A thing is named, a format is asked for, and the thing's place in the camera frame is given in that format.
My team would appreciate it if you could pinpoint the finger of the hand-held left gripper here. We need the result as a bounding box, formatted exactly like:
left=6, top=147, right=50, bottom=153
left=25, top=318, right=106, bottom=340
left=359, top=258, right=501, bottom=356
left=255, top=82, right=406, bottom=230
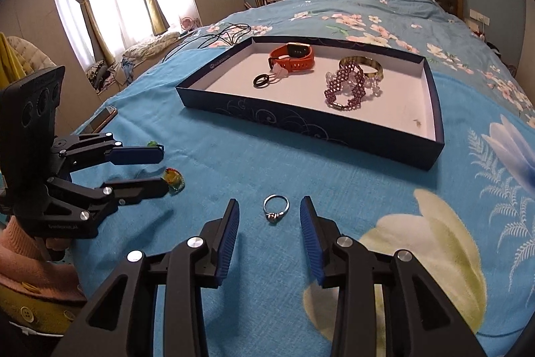
left=50, top=133, right=165, bottom=170
left=46, top=176, right=171, bottom=213

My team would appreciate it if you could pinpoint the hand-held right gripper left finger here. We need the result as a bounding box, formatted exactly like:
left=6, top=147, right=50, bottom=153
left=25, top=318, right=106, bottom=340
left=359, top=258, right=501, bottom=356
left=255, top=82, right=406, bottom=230
left=50, top=198, right=241, bottom=357

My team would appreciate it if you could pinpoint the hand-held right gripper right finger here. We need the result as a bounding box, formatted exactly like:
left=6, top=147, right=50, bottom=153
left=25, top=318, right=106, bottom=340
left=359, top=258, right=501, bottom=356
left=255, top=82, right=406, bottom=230
left=299, top=196, right=488, bottom=357

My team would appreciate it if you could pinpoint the yellow hair tie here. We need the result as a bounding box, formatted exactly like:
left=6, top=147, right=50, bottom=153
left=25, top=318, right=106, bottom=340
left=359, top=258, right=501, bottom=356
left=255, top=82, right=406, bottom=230
left=164, top=169, right=185, bottom=196

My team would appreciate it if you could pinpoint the silver ring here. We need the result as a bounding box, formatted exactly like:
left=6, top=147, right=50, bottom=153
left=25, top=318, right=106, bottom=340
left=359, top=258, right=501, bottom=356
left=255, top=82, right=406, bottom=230
left=263, top=195, right=290, bottom=225

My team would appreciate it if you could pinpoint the dark blue shallow box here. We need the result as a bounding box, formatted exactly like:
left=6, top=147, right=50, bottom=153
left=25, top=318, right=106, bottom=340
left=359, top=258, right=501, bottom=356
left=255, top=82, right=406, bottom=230
left=176, top=37, right=445, bottom=172

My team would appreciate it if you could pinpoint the purple bead bracelet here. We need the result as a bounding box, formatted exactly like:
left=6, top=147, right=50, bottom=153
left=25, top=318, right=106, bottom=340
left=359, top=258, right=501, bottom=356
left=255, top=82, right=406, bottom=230
left=324, top=62, right=369, bottom=111

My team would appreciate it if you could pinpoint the clear bead bracelet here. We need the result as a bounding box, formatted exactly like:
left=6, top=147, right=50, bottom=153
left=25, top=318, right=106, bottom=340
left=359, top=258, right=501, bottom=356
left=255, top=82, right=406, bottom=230
left=327, top=69, right=384, bottom=95

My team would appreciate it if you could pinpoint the pink hair tie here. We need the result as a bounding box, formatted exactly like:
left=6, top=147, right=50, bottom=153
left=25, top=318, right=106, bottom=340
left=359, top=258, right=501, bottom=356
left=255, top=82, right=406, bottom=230
left=270, top=62, right=292, bottom=80

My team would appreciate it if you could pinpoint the orange smartwatch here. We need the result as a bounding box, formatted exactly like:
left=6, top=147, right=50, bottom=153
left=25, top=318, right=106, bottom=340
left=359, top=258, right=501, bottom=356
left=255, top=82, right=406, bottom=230
left=269, top=42, right=317, bottom=72

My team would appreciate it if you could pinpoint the gold bangle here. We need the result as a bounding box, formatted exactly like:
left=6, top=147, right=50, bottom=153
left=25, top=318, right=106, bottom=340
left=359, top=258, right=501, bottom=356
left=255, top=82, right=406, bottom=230
left=338, top=55, right=385, bottom=82

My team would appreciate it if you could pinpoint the person's left hand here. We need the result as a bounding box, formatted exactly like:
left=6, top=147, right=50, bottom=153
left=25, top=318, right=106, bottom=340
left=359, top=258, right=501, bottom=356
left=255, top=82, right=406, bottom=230
left=44, top=236, right=68, bottom=262

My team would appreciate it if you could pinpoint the smartphone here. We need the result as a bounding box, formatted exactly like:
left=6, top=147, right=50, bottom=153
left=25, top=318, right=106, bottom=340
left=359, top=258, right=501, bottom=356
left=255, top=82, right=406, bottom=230
left=77, top=105, right=119, bottom=136

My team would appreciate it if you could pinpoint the white quilted coat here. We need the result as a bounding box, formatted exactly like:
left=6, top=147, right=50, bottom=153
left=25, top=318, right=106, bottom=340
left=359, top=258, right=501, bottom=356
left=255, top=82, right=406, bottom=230
left=8, top=37, right=53, bottom=74

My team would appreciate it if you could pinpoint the heap of mixed clothes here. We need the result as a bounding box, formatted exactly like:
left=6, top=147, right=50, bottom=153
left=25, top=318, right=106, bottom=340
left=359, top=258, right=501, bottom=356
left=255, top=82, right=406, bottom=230
left=86, top=60, right=135, bottom=92

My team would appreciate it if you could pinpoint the folded floral bedding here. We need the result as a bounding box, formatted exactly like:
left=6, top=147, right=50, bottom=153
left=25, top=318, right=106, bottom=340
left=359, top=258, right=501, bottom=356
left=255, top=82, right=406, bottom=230
left=123, top=31, right=181, bottom=59

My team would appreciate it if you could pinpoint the yellow buttoned garment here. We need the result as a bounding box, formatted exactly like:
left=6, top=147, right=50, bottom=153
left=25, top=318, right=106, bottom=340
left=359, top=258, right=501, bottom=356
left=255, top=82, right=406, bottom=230
left=0, top=282, right=86, bottom=335

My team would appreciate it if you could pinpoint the blue floral duvet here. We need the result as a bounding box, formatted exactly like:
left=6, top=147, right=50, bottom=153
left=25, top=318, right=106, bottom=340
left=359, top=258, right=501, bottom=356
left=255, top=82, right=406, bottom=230
left=184, top=0, right=535, bottom=123

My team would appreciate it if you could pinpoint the black cable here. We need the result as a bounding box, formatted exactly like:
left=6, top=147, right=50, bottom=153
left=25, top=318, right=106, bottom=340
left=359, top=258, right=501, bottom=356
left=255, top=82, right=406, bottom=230
left=161, top=22, right=252, bottom=63

